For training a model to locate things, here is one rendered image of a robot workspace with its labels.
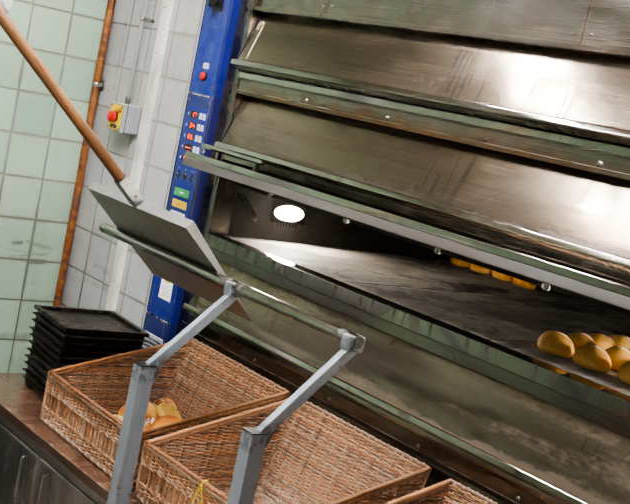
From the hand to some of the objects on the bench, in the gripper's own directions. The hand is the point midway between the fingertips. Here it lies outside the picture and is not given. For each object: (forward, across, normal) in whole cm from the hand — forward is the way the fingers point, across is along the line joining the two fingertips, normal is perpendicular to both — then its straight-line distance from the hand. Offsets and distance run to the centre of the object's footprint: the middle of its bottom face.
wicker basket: (+1, +41, -163) cm, 168 cm away
